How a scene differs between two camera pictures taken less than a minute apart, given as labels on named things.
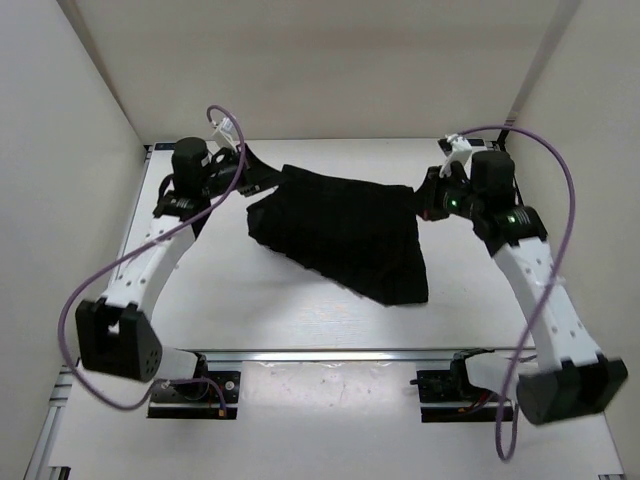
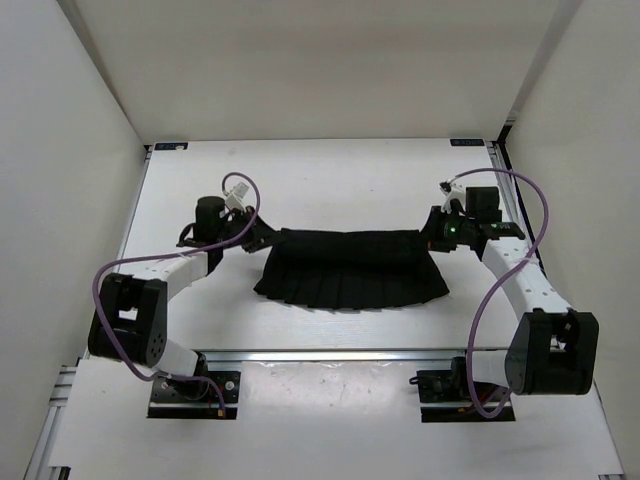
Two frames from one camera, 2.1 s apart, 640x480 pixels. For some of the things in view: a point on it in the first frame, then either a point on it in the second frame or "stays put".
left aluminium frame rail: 38,467 stays put
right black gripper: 425,194 to 431,230
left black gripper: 256,176 to 262,236
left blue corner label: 165,146 stays put
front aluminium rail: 358,354 stays put
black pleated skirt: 364,235 to 350,269
